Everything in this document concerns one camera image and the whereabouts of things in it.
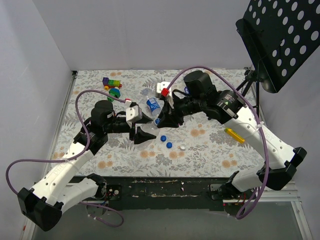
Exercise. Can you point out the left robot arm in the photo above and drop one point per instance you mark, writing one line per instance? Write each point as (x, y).
(46, 201)

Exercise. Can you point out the clear unlabelled plastic bottle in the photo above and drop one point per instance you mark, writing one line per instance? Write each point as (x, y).
(152, 128)

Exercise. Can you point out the Pocari Sweat bottle cap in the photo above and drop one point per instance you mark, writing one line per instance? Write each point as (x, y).
(157, 121)

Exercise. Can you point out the blue bottle cap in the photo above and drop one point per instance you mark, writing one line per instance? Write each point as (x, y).
(163, 138)
(169, 145)

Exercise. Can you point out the black music stand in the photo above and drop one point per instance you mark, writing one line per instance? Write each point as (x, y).
(279, 36)

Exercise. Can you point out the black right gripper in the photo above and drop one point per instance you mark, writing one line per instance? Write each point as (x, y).
(170, 111)

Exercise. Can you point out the Pepsi bottle blue label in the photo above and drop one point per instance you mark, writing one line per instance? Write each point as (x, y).
(186, 90)

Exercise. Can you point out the white bottle cap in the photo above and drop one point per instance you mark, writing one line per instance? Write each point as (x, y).
(183, 147)

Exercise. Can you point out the colourful toy block train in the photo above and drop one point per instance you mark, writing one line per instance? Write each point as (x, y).
(111, 83)

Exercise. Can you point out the yellow green toy block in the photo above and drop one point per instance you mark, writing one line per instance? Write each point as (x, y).
(234, 135)

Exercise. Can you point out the Pocari Sweat labelled bottle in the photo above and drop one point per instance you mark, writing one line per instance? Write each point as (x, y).
(153, 105)

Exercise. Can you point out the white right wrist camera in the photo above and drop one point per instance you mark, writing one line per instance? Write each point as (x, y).
(164, 91)

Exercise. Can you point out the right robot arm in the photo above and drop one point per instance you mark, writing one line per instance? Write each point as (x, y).
(230, 110)

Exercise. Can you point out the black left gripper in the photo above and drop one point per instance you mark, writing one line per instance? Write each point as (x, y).
(133, 128)

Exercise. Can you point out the green blue toy figure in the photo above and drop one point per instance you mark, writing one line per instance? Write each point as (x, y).
(115, 92)

